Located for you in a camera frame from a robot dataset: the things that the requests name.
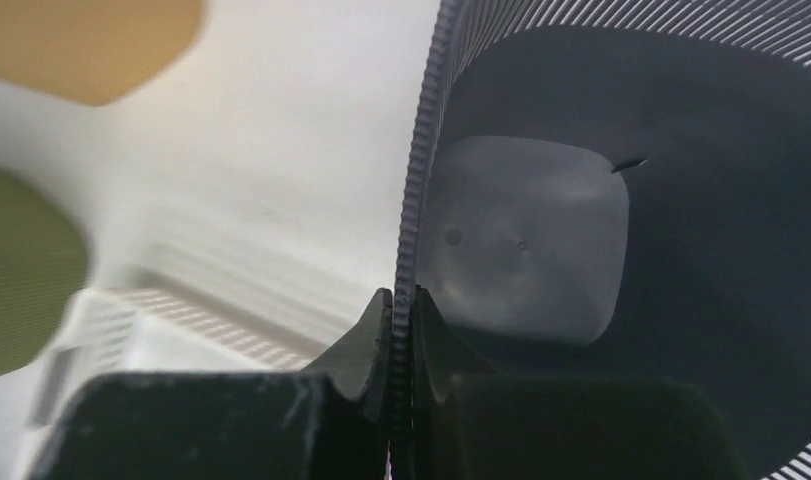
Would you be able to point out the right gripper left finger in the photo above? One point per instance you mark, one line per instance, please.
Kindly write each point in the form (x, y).
(328, 420)

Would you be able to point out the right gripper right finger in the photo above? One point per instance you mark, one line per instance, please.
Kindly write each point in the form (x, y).
(472, 421)

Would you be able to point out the white perforated plastic basket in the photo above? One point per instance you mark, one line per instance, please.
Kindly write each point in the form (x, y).
(148, 330)

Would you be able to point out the grey mesh waste bin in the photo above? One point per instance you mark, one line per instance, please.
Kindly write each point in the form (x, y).
(619, 189)

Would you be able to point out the green mesh waste bin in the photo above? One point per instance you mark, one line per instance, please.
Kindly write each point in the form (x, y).
(43, 262)

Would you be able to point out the yellow mesh waste bin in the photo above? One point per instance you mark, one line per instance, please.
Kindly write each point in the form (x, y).
(93, 52)

